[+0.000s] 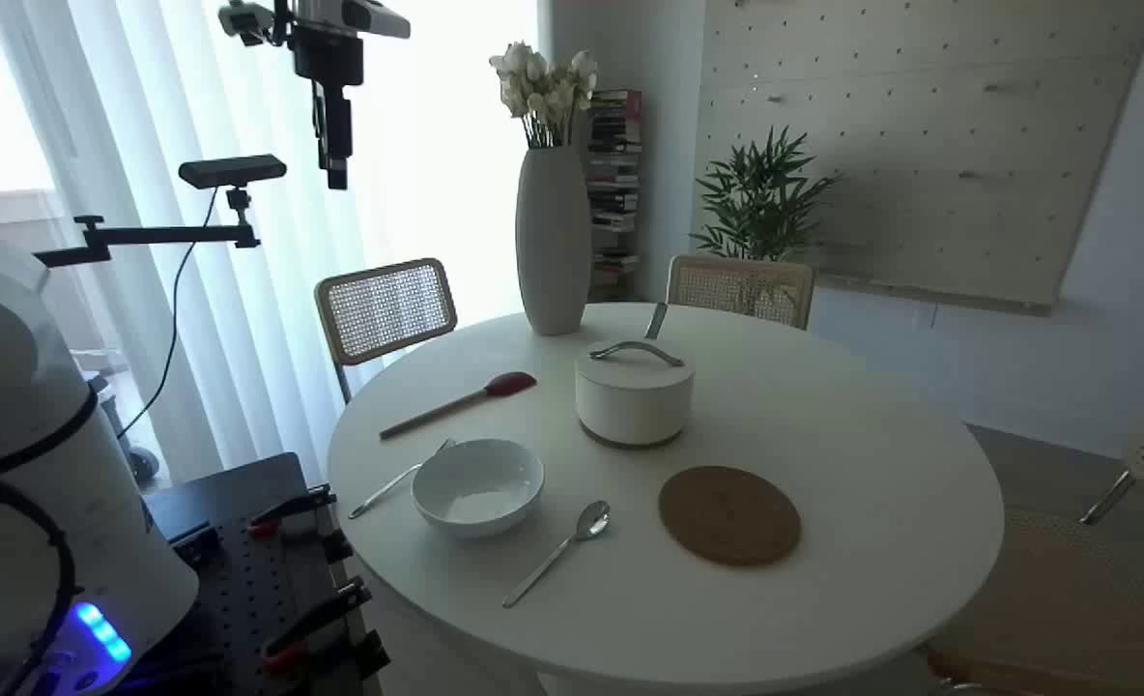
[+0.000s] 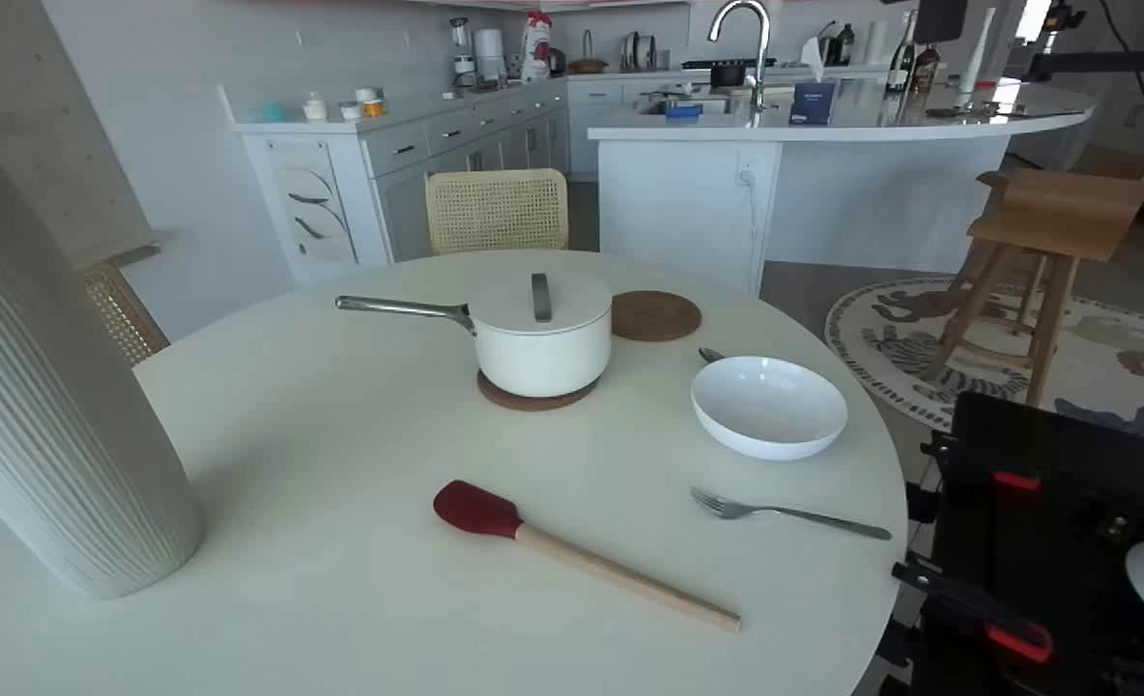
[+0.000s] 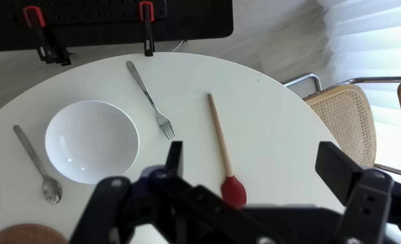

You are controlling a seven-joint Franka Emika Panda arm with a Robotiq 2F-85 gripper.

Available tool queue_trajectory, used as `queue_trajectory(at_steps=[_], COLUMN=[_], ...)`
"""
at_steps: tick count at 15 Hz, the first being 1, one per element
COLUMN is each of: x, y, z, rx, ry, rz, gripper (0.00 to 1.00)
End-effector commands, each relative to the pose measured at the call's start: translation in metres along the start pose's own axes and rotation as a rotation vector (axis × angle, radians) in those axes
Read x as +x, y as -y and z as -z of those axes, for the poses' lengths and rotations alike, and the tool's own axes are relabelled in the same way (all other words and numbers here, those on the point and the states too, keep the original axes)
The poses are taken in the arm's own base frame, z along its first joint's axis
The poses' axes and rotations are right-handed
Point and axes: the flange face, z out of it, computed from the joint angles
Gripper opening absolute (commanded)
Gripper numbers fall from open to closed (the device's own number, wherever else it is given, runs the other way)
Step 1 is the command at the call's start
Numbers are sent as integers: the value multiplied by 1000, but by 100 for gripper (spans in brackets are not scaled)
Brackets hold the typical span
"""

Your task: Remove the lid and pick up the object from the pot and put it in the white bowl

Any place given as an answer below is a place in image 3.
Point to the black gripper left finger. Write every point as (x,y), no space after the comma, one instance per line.
(173,162)

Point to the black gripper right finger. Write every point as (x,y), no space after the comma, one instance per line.
(336,169)

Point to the white ceramic bowl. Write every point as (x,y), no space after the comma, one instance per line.
(91,139)

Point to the silver fork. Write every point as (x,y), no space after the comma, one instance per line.
(164,123)

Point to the silver spoon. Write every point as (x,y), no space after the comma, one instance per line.
(51,190)

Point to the red black clamp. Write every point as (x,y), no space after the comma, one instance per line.
(146,15)
(47,47)

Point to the round cork trivet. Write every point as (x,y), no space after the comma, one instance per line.
(31,233)

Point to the black perforated mounting board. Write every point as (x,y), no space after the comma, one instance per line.
(111,21)

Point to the red spatula wooden handle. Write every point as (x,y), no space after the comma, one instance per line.
(232,188)

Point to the wicker chair with metal frame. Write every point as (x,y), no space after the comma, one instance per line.
(345,111)

